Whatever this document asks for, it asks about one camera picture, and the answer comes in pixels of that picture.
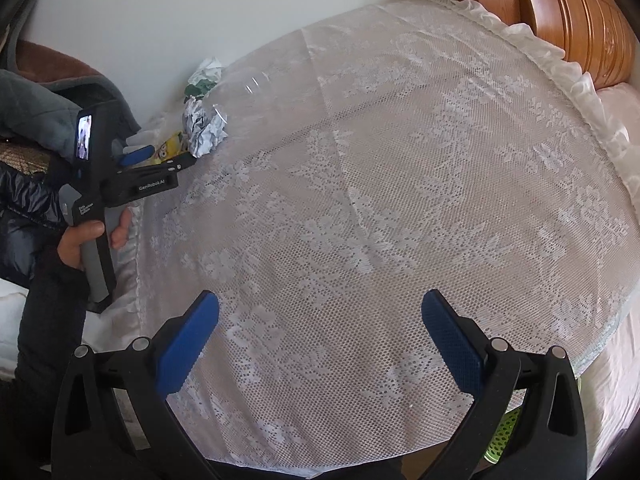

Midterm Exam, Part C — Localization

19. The white bedding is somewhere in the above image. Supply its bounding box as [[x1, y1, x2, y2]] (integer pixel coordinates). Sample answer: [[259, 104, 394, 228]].
[[0, 277, 31, 368]]

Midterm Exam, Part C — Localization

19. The white lace tablecloth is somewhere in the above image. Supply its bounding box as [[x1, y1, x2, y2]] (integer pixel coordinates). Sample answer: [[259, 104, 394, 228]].
[[122, 0, 640, 479]]

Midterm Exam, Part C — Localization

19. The black shiny jacket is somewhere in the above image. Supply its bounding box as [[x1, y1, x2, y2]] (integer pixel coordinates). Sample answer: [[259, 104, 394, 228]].
[[0, 160, 68, 286]]

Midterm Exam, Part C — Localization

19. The yellow cartoon snack wrapper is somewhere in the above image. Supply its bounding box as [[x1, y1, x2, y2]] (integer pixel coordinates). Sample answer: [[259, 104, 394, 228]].
[[150, 131, 192, 166]]

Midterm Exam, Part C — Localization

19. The green mesh wastebasket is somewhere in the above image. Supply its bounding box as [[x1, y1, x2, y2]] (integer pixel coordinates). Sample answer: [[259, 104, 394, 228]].
[[482, 377, 587, 465]]

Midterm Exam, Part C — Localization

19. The brown plush cloth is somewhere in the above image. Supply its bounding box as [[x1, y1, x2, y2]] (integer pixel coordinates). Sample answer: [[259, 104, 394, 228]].
[[15, 40, 136, 126]]

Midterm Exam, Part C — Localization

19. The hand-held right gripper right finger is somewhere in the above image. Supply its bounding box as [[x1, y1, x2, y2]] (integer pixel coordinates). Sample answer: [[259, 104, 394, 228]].
[[421, 289, 588, 480]]

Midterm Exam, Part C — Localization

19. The person's left forearm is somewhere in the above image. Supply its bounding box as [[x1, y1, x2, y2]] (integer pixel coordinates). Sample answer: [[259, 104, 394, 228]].
[[12, 252, 93, 411]]

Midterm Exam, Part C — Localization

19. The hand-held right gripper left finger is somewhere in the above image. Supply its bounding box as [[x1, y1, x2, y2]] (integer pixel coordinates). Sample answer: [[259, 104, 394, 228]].
[[50, 290, 221, 480]]

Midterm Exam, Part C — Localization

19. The grey fleece garment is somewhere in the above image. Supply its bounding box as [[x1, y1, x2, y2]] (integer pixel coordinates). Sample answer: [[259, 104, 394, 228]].
[[0, 69, 135, 161]]

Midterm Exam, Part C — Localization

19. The green white crumpled wrapper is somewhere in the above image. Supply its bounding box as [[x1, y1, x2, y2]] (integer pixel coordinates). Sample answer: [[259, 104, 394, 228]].
[[184, 56, 226, 98]]

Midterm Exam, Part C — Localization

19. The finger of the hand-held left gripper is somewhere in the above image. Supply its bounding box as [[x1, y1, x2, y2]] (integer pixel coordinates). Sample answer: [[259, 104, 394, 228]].
[[114, 154, 198, 179], [116, 145, 155, 169]]

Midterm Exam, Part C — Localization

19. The wooden carved headboard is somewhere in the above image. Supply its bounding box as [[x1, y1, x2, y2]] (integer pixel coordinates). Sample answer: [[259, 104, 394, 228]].
[[442, 0, 637, 88]]

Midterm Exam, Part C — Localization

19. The person's left hand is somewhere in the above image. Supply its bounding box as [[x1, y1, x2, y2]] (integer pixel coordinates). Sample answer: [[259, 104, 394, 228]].
[[56, 208, 134, 272]]

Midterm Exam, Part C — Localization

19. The silver crumpled foil wrapper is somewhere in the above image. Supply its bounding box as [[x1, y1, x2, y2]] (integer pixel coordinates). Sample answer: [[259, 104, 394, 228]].
[[181, 99, 230, 159]]

